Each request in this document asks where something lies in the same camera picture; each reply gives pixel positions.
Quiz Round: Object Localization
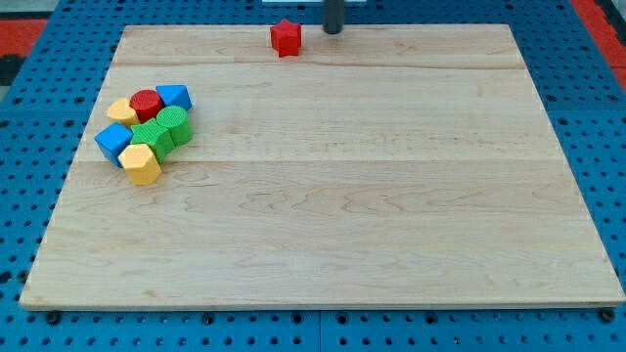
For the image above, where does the red star block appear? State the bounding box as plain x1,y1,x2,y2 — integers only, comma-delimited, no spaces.
270,20,302,58

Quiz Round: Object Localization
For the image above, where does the green star block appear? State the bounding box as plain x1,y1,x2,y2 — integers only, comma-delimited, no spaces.
131,118,175,163

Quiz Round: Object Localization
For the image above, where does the wooden board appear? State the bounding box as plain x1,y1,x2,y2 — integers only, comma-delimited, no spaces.
21,24,625,311

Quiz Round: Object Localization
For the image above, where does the green cylinder block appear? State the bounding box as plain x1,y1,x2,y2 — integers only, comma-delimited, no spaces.
156,106,194,146

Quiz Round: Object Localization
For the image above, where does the blue triangular block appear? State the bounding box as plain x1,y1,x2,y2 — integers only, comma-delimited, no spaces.
156,84,193,110

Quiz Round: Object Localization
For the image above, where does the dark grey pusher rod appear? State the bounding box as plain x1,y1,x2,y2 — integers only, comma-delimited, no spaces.
322,0,345,35

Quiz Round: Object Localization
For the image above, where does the yellow hexagon block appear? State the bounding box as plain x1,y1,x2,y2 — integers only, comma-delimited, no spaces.
118,144,161,186

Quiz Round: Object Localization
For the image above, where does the red cylinder block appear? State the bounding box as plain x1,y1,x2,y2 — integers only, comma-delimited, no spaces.
130,89,164,123

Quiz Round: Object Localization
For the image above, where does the blue cube block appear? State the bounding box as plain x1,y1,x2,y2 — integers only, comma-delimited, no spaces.
94,122,133,168

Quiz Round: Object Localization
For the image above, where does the yellow heart block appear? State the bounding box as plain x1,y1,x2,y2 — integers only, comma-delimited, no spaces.
107,98,140,128

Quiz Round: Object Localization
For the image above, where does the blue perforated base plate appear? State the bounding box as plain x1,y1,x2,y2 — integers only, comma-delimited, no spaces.
1,1,625,351

